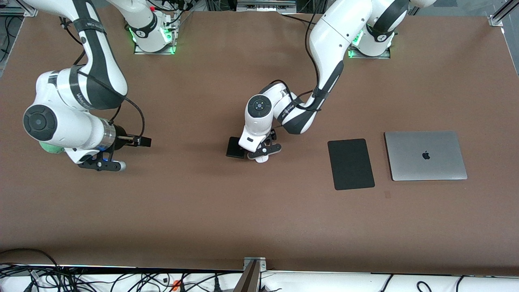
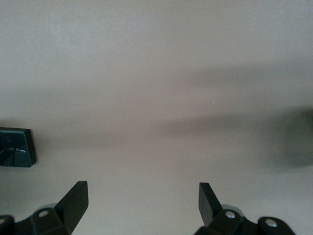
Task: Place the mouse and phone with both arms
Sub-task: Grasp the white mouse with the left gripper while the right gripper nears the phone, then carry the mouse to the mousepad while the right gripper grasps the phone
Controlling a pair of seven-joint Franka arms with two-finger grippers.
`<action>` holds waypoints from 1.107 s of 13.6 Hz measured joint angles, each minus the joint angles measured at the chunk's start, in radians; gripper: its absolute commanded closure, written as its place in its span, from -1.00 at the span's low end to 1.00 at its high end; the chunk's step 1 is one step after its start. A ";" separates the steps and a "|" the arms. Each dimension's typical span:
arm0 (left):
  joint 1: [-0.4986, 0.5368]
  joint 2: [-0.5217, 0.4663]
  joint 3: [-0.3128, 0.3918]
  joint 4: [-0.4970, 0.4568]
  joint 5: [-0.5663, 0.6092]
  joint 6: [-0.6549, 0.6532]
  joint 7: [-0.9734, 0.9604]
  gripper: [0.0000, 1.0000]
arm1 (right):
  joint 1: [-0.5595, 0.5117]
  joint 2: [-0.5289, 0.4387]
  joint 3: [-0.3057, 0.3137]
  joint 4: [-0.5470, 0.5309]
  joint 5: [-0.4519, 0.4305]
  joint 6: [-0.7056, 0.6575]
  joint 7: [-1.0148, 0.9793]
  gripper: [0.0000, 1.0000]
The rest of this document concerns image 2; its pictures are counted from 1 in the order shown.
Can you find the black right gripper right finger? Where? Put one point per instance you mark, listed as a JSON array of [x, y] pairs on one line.
[[207, 203]]

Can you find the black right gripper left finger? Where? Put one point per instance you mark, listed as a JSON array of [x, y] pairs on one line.
[[75, 203]]

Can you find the black phone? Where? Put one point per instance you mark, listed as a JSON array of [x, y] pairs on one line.
[[14, 144]]

